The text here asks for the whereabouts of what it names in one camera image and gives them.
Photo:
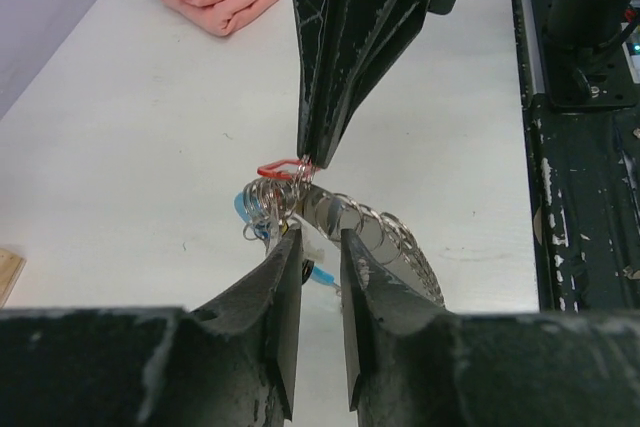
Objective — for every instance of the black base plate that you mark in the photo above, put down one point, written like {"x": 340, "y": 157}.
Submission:
{"x": 584, "y": 189}

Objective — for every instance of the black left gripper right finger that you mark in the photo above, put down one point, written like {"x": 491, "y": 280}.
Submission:
{"x": 410, "y": 362}

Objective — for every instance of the key with red tag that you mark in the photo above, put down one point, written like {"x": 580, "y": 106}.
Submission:
{"x": 284, "y": 169}

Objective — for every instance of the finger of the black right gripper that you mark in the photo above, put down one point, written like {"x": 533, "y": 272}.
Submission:
{"x": 362, "y": 39}
{"x": 323, "y": 94}

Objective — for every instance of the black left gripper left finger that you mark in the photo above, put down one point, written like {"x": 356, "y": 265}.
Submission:
{"x": 230, "y": 362}

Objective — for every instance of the wooden tray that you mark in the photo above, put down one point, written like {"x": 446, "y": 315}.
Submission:
{"x": 11, "y": 266}

